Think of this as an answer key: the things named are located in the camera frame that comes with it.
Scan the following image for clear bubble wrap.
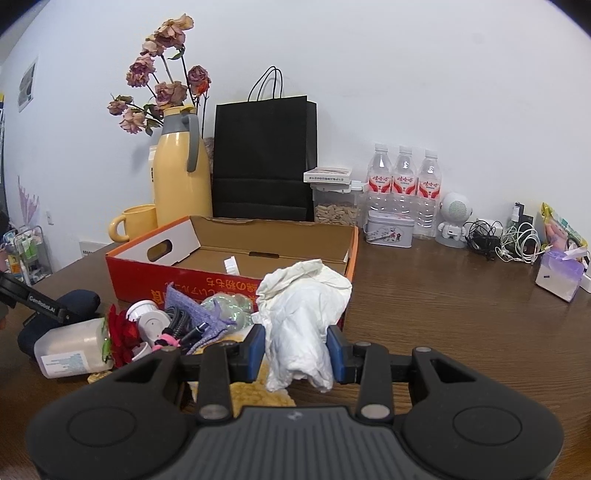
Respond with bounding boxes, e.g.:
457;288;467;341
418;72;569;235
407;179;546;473
201;293;259;330

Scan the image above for black paper bag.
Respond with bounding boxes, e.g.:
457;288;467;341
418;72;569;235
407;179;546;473
211;66;319;223

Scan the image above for purple woven pouch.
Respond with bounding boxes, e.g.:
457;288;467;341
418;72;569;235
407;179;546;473
164;281;241;344

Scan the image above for red artificial rose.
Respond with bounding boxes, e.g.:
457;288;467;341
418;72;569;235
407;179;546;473
104;304;144;367

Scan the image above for clear water bottle red label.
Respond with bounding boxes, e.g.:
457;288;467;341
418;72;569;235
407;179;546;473
392;145;419;217
366;143;394;215
416;148;443;240

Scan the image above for dried pink roses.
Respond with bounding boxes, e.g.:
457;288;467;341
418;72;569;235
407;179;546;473
107;13;212;136

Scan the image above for wire storage cart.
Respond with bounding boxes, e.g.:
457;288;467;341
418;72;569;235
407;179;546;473
0;224;52;287

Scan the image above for clear container of seeds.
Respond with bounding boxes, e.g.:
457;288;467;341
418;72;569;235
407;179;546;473
310;181;365;227

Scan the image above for tangle of white cables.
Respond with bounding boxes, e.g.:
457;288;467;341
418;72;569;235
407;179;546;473
495;226;543;266

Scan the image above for wall poster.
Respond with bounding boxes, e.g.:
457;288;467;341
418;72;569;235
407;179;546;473
17;58;38;113

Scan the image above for yellow-green snack bag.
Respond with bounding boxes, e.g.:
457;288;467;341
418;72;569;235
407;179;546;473
539;202;589;252

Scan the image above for white round device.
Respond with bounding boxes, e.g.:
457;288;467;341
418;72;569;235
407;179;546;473
137;310;172;347

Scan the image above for yellow thermos jug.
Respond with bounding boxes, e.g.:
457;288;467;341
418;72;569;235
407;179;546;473
153;105;214;228

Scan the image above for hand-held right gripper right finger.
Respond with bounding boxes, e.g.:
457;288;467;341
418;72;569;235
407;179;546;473
326;324;478;423

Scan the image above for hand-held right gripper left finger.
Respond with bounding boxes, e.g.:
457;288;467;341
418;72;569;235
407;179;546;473
111;325;267;424

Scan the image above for white plastic jar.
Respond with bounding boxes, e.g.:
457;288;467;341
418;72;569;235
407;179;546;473
33;318;114;379

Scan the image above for red cardboard box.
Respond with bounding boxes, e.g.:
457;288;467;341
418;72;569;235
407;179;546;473
105;215;360;330

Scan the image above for flat white card box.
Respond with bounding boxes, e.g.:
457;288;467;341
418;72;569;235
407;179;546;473
303;167;352;185

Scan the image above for yellow plush toy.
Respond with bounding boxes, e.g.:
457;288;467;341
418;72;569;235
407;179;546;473
191;339;297;409

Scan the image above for white printed tin box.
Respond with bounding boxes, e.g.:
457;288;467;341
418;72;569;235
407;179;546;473
365;211;415;250

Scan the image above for purple wall decal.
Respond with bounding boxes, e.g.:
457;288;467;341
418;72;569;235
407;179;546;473
16;175;40;227

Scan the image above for white wall socket plate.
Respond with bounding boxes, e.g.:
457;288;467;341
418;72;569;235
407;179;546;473
78;240;112;259

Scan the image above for white carton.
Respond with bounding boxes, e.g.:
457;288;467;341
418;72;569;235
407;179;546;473
148;144;160;195

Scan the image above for black braided cable pink strap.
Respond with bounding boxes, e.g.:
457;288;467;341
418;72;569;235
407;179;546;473
154;307;213;356

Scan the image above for purple and white tissue pack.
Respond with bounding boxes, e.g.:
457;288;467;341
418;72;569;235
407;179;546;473
534;247;588;303

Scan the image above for dark grey cabinet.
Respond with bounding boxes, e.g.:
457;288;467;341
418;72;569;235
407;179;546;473
0;92;6;217

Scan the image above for yellow mug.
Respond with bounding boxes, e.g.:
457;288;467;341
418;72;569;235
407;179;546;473
108;204;159;243

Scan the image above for white robot-shaped speaker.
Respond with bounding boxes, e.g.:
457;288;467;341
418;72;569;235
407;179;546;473
435;191;472;250

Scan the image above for white ribbed bottle cap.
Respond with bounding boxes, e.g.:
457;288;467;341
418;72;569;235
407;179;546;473
126;300;158;324

